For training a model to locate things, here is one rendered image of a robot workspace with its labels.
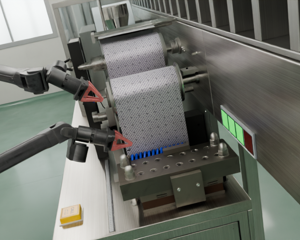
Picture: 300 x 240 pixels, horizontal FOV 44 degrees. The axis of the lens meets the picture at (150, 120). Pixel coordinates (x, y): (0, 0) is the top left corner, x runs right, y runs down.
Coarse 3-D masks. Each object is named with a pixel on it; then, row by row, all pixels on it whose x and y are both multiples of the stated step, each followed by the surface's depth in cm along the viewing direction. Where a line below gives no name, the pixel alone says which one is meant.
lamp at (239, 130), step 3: (237, 126) 101; (237, 129) 102; (240, 129) 99; (237, 132) 102; (240, 132) 99; (237, 135) 103; (240, 135) 100; (237, 138) 104; (240, 138) 101; (240, 141) 101; (243, 141) 99; (243, 144) 99
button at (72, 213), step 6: (78, 204) 133; (66, 210) 131; (72, 210) 130; (78, 210) 129; (60, 216) 128; (66, 216) 127; (72, 216) 127; (78, 216) 127; (60, 222) 127; (66, 222) 127
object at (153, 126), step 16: (128, 112) 132; (144, 112) 133; (160, 112) 133; (176, 112) 134; (128, 128) 134; (144, 128) 134; (160, 128) 135; (176, 128) 136; (144, 144) 137; (160, 144) 138; (176, 144) 138
